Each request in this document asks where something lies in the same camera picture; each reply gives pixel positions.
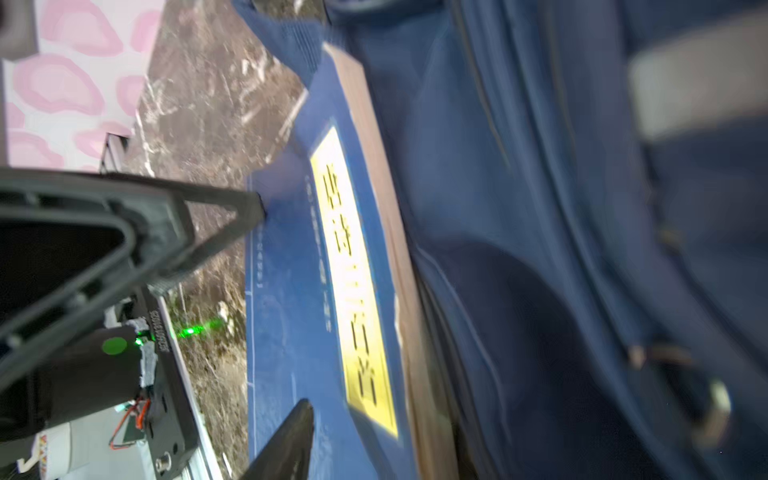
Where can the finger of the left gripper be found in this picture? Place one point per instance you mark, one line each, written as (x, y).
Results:
(74, 244)

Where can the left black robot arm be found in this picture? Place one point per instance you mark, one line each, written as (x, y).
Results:
(76, 380)

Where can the navy book yellow label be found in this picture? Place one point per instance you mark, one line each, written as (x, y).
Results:
(334, 313)

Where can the navy blue student backpack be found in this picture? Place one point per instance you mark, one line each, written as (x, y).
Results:
(583, 191)

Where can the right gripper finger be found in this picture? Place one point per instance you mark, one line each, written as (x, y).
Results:
(287, 454)

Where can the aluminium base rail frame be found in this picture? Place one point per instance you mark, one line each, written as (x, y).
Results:
(180, 447)

